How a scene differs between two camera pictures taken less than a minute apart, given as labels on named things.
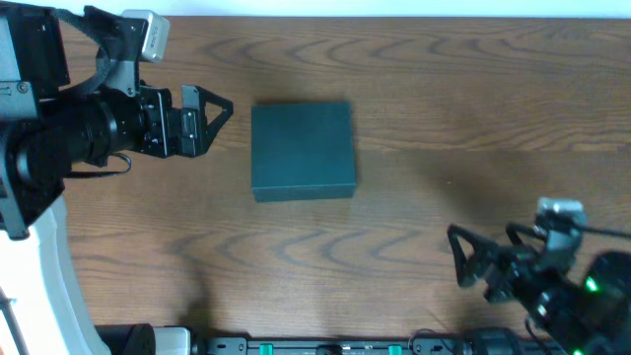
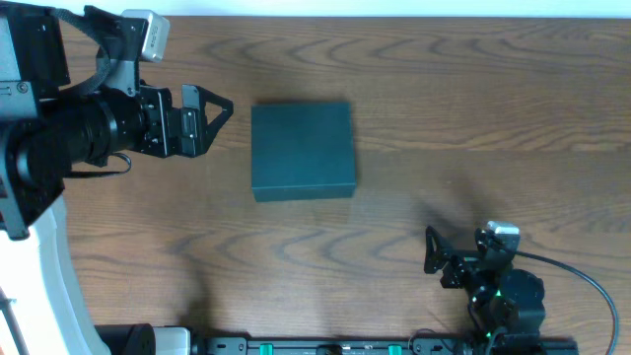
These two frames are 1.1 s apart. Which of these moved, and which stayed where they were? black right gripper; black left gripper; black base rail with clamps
Moved: black right gripper
Stayed: black left gripper; black base rail with clamps
